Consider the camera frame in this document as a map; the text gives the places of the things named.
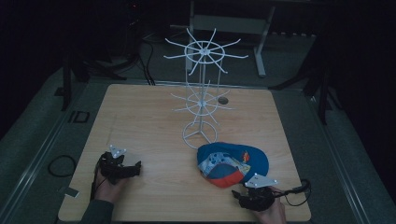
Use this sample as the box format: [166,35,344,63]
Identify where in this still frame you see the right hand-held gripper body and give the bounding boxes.
[242,173,278,213]

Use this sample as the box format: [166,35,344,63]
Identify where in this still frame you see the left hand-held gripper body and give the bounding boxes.
[98,144,135,185]

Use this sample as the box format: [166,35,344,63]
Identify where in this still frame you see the blue cap with red brim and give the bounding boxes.
[196,141,270,189]

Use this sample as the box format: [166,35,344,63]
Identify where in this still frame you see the white wire rack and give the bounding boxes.
[163,27,249,150]

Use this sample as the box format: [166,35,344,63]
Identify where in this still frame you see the person's right hand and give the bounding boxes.
[251,186,288,224]

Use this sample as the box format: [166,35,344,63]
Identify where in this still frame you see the person's left hand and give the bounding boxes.
[92,169,129,204]

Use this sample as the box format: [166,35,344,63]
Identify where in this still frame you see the black metal stand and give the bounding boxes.
[55,46,129,112]
[268,59,344,126]

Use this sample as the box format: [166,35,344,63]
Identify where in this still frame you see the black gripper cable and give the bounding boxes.
[272,178,313,208]
[89,161,105,202]

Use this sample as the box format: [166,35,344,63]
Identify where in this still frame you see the black cable loop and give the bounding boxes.
[47,154,78,178]

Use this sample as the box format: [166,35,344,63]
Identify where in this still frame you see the black floor cables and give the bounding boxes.
[136,34,157,87]

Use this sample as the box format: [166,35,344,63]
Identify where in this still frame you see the white metal desk frame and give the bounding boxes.
[185,0,277,78]

